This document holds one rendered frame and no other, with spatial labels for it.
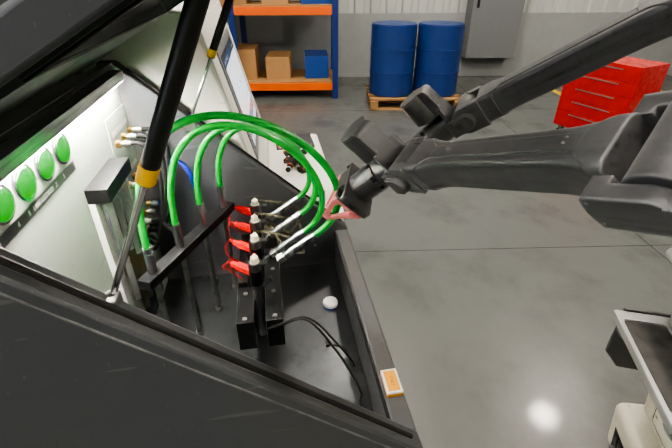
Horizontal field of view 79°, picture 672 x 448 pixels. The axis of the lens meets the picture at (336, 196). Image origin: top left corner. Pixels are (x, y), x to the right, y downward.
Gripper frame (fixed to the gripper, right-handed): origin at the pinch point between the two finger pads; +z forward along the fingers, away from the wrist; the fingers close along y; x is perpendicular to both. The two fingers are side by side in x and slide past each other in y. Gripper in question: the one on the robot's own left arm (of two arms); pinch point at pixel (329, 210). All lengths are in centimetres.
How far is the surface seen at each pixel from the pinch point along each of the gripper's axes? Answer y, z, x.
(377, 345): 14.6, 8.7, 24.6
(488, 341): -58, 54, 140
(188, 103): -25.4, 21.7, -34.3
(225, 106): -28.1, 17.3, -27.1
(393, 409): 27.9, 3.9, 25.5
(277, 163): -61, 49, 1
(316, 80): -472, 225, 56
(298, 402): 36.9, -1.5, 2.1
